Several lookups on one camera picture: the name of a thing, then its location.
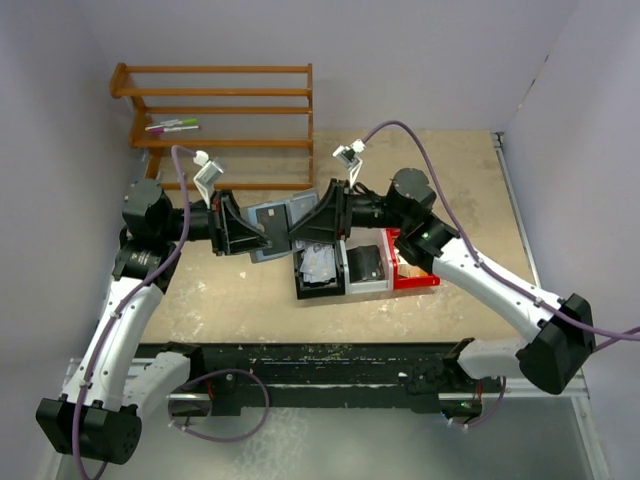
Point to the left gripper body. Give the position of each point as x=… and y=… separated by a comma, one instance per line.
x=218, y=222

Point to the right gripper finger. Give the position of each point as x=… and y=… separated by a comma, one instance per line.
x=313, y=235
x=322, y=219

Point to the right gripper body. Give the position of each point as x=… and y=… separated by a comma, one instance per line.
x=341, y=210

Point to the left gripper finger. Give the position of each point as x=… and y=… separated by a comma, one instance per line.
x=237, y=228
x=246, y=245

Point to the grey card holder wallet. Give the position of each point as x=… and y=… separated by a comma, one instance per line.
x=297, y=205

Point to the black VIP card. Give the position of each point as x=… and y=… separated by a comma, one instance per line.
x=274, y=220

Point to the white plastic bin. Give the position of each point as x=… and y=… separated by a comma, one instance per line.
x=362, y=237

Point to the black plastic bin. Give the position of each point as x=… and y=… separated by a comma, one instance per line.
x=336, y=287

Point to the red plastic bin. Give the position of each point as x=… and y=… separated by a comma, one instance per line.
x=394, y=258

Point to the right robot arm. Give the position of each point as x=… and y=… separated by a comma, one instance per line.
x=554, y=339

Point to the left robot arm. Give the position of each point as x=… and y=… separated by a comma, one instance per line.
x=100, y=412

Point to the white VIP cards pile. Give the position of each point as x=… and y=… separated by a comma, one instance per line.
x=318, y=263

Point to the black cards pile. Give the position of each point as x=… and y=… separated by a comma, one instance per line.
x=365, y=264

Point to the gold cards pile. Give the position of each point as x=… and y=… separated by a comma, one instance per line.
x=410, y=271

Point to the wooden shelf rack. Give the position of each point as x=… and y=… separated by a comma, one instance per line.
x=261, y=113

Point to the green marker pen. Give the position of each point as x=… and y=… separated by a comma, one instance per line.
x=179, y=122

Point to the pink marker pen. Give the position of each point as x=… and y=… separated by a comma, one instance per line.
x=170, y=129

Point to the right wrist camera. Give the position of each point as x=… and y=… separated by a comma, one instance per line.
x=350, y=157

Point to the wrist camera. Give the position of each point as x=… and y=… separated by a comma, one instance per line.
x=210, y=170
x=350, y=157

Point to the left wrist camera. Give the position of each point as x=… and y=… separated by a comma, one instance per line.
x=210, y=170

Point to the aluminium rail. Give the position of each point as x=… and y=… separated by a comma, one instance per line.
x=523, y=387

